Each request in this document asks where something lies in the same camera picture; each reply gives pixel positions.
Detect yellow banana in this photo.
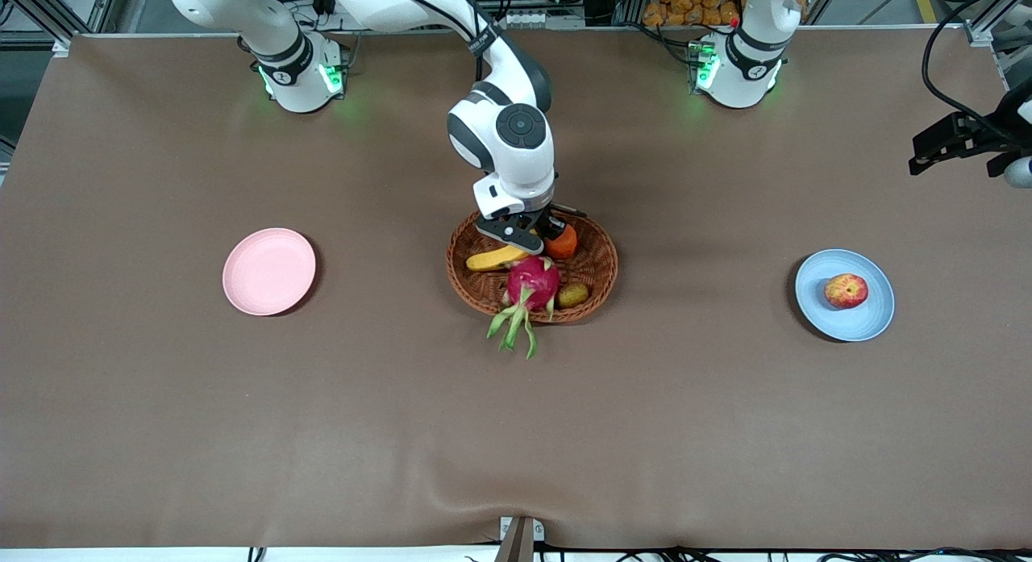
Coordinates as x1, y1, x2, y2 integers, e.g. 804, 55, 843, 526
465, 245, 532, 273

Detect red yellow apple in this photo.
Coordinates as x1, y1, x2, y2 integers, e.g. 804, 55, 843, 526
823, 273, 870, 310

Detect orange fruit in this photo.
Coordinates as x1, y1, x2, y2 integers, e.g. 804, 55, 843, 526
542, 223, 579, 261

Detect pink dragon fruit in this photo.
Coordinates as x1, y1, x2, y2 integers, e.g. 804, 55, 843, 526
485, 255, 563, 360

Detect brown wicker basket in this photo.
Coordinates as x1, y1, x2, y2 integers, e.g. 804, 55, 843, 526
446, 210, 619, 324

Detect brown table mat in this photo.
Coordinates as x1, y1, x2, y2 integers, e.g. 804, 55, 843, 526
0, 27, 1032, 552

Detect blue round plate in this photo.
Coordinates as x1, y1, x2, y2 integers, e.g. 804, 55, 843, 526
795, 249, 896, 343

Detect pink round plate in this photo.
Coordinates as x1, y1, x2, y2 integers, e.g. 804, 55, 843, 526
223, 227, 317, 317

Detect bag of orange fruits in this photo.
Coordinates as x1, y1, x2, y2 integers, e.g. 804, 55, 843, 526
642, 0, 744, 28

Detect aluminium frame profile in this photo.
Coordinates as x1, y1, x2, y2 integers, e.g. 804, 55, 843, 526
0, 0, 122, 56
963, 0, 1032, 87

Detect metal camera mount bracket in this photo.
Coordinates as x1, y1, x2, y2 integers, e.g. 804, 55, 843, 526
493, 515, 546, 562

